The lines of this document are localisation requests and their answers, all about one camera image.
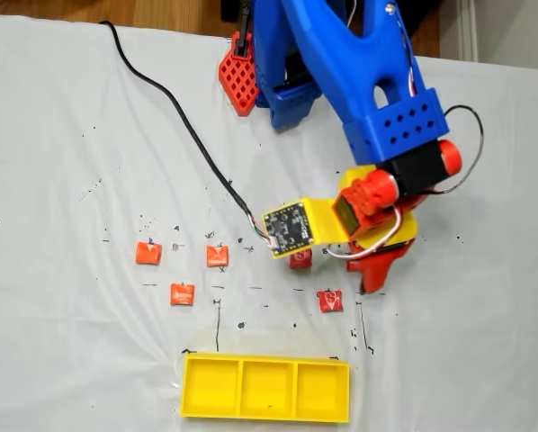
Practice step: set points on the red candy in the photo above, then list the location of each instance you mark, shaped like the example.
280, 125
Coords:
301, 261
330, 300

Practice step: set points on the orange candy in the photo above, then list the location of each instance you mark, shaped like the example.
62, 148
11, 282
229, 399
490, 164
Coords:
182, 294
217, 255
148, 254

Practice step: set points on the yellow three-compartment box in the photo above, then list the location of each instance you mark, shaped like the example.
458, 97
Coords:
210, 387

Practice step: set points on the black table clamp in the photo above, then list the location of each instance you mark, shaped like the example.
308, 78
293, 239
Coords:
241, 45

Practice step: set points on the white table cover sheet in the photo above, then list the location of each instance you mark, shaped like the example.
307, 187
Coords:
71, 180

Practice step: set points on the camera board on yellow mount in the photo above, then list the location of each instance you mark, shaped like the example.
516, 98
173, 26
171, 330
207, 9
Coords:
291, 225

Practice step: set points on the red perforated base plate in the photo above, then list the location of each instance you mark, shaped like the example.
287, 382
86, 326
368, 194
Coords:
239, 85

